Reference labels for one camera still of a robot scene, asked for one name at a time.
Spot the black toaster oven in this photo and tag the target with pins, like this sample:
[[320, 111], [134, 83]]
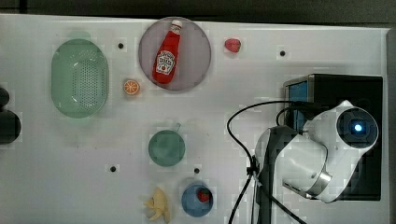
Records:
[[328, 91]]

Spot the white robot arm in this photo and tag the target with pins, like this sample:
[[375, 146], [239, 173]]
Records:
[[316, 163]]

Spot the green metal cup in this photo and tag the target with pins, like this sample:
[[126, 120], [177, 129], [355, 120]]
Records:
[[167, 147]]

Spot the grey round plate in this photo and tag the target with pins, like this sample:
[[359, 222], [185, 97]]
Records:
[[194, 55]]

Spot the red ketchup bottle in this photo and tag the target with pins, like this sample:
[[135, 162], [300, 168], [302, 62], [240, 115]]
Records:
[[165, 63]]

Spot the orange slice toy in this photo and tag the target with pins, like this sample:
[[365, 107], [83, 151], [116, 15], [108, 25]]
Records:
[[131, 87]]

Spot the small red strawberry toy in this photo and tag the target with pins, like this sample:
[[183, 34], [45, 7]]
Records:
[[203, 195]]

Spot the blue bowl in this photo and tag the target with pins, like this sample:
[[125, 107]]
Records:
[[190, 203]]

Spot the yellow banana peel toy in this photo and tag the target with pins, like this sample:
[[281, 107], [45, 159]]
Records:
[[158, 204]]

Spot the green perforated colander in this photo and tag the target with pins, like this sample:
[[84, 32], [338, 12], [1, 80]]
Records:
[[79, 79]]

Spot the black round object at edge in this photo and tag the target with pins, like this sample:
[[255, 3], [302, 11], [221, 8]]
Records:
[[10, 123]]

